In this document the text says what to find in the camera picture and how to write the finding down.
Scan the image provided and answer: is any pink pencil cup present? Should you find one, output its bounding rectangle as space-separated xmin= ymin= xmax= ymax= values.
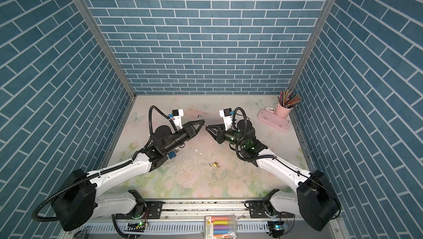
xmin=275 ymin=104 xmax=291 ymax=119

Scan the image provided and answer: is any small brass padlock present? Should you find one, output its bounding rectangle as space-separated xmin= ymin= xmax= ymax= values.
xmin=209 ymin=162 xmax=220 ymax=168

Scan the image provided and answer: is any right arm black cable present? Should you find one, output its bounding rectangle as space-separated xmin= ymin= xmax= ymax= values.
xmin=231 ymin=107 xmax=341 ymax=220

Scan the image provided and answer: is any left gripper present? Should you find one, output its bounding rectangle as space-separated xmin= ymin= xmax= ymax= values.
xmin=162 ymin=119 xmax=204 ymax=155

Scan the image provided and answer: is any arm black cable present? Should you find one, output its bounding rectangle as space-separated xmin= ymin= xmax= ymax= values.
xmin=31 ymin=105 xmax=179 ymax=222
xmin=231 ymin=107 xmax=341 ymax=220

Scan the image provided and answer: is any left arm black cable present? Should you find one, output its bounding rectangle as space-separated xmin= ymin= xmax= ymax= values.
xmin=31 ymin=105 xmax=179 ymax=222

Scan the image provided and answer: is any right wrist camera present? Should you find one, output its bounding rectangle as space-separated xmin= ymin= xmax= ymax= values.
xmin=219 ymin=108 xmax=234 ymax=131

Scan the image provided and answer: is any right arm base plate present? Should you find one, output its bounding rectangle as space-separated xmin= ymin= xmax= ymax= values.
xmin=244 ymin=200 xmax=294 ymax=219

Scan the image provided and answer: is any coloured pencils bunch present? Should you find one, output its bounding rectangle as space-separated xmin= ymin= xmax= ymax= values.
xmin=279 ymin=90 xmax=301 ymax=109

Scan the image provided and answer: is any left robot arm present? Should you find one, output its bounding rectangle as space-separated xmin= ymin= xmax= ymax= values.
xmin=51 ymin=120 xmax=205 ymax=231

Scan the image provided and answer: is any blue padlock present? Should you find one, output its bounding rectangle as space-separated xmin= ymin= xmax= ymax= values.
xmin=167 ymin=151 xmax=176 ymax=159

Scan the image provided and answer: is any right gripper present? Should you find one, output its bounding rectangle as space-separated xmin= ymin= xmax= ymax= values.
xmin=206 ymin=124 xmax=247 ymax=149

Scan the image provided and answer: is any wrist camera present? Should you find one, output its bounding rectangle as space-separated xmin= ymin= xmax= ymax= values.
xmin=219 ymin=108 xmax=234 ymax=131
xmin=168 ymin=109 xmax=184 ymax=131

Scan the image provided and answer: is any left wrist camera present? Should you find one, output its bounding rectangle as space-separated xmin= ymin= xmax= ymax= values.
xmin=168 ymin=109 xmax=184 ymax=131

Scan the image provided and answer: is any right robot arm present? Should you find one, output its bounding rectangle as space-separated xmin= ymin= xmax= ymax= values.
xmin=206 ymin=120 xmax=341 ymax=231

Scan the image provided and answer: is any aluminium rail frame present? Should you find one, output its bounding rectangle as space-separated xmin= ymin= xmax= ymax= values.
xmin=57 ymin=196 xmax=350 ymax=239

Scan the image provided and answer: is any large brass padlock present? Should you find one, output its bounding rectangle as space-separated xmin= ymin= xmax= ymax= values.
xmin=197 ymin=115 xmax=206 ymax=125

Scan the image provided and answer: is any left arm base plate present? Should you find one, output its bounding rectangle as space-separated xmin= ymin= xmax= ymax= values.
xmin=115 ymin=201 xmax=163 ymax=220

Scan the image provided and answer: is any box of coloured markers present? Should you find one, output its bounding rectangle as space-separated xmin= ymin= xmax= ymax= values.
xmin=204 ymin=215 xmax=237 ymax=239

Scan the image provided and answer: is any pink pencil case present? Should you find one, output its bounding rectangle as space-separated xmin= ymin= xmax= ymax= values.
xmin=257 ymin=109 xmax=290 ymax=132

